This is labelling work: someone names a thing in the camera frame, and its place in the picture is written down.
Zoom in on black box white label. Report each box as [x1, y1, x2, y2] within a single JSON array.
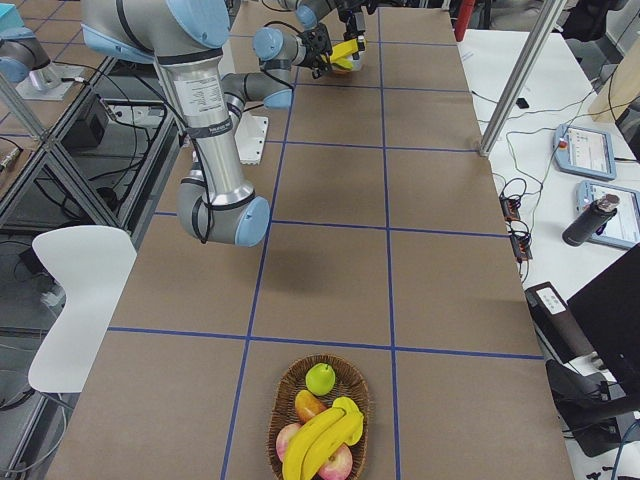
[[525, 282, 595, 363]]

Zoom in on orange mango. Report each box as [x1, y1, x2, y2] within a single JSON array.
[[294, 389, 327, 424]]

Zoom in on teach pendant upper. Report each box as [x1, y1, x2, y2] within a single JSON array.
[[553, 123, 617, 181]]

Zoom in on yellow banana bunch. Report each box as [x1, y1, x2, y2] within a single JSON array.
[[282, 396, 364, 479]]

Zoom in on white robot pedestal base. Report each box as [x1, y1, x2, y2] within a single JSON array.
[[234, 113, 269, 165]]

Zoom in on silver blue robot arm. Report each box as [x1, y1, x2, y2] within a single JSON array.
[[81, 1, 332, 247], [277, 0, 380, 52]]

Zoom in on grey square plate orange rim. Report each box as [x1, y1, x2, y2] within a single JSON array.
[[330, 52, 364, 75]]

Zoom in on green pear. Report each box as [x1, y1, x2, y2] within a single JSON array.
[[305, 363, 336, 396]]

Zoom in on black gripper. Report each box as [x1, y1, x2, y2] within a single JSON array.
[[302, 24, 333, 79], [342, 4, 366, 52]]

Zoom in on red apple right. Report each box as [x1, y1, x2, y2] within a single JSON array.
[[318, 444, 353, 480]]

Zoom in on black water bottle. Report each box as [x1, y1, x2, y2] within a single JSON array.
[[562, 194, 620, 247]]

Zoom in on red apple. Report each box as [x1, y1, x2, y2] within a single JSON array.
[[275, 423, 302, 463], [318, 444, 353, 480]]

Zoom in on aluminium frame post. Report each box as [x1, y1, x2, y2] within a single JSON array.
[[478, 0, 565, 157]]

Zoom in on red apple left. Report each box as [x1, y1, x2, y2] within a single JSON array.
[[275, 423, 302, 463]]

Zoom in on white chair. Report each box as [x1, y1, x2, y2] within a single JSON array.
[[28, 225, 137, 394]]

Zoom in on teach pendant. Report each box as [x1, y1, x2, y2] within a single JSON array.
[[553, 123, 617, 181], [573, 180, 640, 251]]

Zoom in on black monitor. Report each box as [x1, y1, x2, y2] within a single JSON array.
[[568, 246, 639, 394]]

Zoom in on brown wicker basket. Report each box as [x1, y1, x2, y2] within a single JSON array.
[[267, 353, 371, 479]]

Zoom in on teach pendant lower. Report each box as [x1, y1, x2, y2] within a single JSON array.
[[573, 180, 640, 251]]

